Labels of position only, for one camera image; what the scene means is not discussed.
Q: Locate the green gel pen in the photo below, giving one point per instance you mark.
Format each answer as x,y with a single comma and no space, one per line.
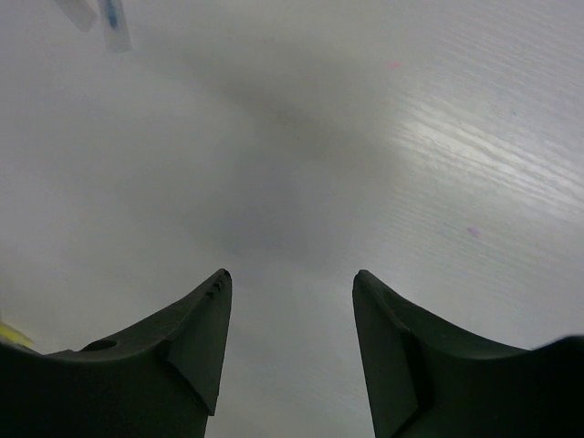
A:
79,13

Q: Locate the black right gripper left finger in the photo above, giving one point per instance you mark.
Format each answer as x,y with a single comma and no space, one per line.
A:
159,377

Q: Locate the light blue pen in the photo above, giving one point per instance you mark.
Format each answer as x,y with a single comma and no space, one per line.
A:
114,25

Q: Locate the yellow thin highlighter pen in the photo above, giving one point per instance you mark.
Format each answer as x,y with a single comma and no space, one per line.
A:
10,335

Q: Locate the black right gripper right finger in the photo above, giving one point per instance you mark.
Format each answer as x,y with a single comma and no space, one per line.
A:
426,377

